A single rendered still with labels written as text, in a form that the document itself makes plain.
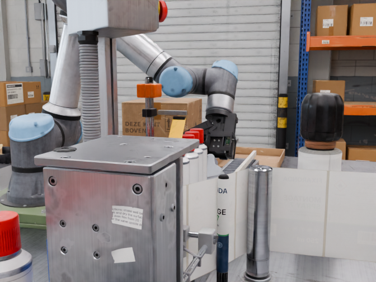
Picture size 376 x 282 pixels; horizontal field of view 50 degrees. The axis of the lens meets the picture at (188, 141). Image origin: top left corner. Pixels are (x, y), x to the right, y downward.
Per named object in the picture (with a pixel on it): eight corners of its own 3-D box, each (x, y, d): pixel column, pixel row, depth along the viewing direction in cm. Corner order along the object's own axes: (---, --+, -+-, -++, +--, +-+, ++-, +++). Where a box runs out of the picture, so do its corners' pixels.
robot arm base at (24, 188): (42, 207, 106) (40, 171, 104) (-6, 202, 110) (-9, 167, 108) (73, 191, 120) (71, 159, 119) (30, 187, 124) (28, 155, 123)
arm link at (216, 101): (204, 93, 108) (211, 106, 116) (202, 108, 107) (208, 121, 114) (231, 94, 106) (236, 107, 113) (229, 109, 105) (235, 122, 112)
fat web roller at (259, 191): (269, 285, 64) (273, 171, 61) (241, 281, 66) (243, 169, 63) (272, 272, 69) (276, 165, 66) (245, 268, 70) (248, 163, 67)
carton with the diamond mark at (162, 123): (187, 179, 142) (187, 102, 137) (122, 176, 146) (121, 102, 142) (201, 161, 171) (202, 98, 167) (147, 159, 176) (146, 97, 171)
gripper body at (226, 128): (229, 153, 100) (234, 108, 104) (196, 150, 103) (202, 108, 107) (234, 162, 107) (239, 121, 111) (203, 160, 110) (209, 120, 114)
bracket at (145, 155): (150, 174, 31) (150, 162, 31) (32, 165, 35) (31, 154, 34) (200, 146, 44) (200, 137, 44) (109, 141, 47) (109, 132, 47)
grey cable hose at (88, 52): (95, 156, 68) (91, 29, 65) (78, 155, 70) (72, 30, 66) (106, 153, 72) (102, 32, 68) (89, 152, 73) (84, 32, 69)
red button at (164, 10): (155, -3, 69) (170, -1, 70) (144, 0, 72) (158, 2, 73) (156, 20, 69) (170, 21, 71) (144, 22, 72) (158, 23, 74)
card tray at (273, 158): (278, 171, 162) (278, 161, 162) (215, 167, 170) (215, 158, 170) (284, 157, 190) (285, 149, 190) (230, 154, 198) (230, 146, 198)
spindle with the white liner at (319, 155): (338, 246, 79) (348, 93, 74) (292, 240, 82) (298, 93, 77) (337, 230, 88) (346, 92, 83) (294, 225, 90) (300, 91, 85)
